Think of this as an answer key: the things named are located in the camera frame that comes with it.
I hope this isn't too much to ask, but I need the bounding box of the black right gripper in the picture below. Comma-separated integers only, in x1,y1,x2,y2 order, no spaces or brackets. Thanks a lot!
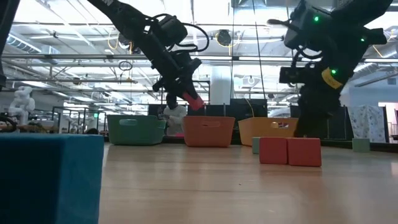
295,60,349,138

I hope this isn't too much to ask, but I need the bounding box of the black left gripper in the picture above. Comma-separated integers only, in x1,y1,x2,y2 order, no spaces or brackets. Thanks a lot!
141,30,203,101

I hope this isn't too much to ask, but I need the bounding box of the red wooden block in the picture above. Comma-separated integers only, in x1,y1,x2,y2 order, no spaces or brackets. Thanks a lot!
182,91,206,112

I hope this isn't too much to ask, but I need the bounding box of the small red-orange cube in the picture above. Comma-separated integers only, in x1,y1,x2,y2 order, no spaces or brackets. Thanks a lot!
286,137,323,167

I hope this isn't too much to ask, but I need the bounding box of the small light blue cube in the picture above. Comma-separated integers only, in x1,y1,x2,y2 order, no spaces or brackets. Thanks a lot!
251,136,261,155
352,138,371,153

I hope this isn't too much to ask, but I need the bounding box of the red-orange wooden block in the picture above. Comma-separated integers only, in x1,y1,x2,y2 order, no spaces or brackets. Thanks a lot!
259,136,288,165

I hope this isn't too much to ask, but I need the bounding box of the blue wooden block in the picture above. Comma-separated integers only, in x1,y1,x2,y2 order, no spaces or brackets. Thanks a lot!
0,133,105,224

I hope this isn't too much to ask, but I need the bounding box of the person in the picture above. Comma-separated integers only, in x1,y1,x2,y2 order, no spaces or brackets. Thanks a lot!
157,93,187,138

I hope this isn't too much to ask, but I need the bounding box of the yellow tape tag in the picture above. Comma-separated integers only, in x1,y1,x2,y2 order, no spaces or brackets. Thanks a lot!
321,67,343,90

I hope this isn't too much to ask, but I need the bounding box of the orange plastic bin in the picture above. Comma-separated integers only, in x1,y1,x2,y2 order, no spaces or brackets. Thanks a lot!
182,115,236,148

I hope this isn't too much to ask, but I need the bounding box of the white patterned cloth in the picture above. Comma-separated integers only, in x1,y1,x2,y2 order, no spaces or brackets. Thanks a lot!
347,105,387,143

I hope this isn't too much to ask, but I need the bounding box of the yellow plastic bin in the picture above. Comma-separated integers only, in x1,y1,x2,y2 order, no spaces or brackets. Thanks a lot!
238,116,299,147

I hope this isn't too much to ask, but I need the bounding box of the black screen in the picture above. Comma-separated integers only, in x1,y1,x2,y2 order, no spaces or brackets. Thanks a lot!
229,98,268,119

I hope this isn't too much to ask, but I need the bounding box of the teal plastic bin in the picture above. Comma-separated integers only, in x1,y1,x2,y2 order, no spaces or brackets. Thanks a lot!
106,114,167,146

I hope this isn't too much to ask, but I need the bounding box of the black hanging round device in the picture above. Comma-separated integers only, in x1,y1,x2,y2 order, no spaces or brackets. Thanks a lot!
216,29,233,47

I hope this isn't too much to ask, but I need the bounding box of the white humanoid robot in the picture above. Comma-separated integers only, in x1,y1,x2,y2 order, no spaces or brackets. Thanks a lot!
7,86,36,125

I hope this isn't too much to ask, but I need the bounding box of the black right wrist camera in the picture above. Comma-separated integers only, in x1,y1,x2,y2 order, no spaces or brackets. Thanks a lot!
279,66,312,85

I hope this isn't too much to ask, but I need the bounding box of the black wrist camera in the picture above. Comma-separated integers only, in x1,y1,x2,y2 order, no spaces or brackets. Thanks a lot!
158,14,189,47
279,66,312,85

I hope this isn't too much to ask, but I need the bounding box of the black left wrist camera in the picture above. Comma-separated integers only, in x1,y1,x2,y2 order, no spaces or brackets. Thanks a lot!
158,14,189,47

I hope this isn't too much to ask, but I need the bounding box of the black hanging cable ring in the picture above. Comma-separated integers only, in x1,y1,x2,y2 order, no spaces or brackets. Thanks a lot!
118,60,134,72

